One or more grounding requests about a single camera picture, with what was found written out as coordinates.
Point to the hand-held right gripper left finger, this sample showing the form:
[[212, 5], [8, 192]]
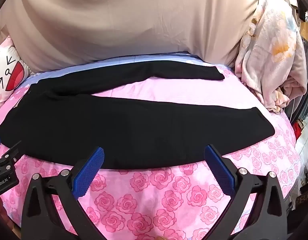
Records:
[[90, 172]]

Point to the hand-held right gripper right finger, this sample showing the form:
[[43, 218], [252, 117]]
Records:
[[219, 171]]

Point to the black pants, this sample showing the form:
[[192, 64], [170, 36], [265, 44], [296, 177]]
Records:
[[119, 130]]

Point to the pink rose print bed sheet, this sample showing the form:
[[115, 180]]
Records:
[[149, 205]]

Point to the cat face pillow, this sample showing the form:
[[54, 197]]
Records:
[[6, 67]]

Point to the red cloth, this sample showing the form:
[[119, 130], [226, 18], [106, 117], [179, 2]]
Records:
[[297, 130]]

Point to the leopard print cloth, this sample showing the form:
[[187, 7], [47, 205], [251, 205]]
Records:
[[305, 201]]

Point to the pale floral blanket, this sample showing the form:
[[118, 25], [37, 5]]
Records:
[[268, 55]]

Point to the beige padded headboard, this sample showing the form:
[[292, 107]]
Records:
[[119, 17]]

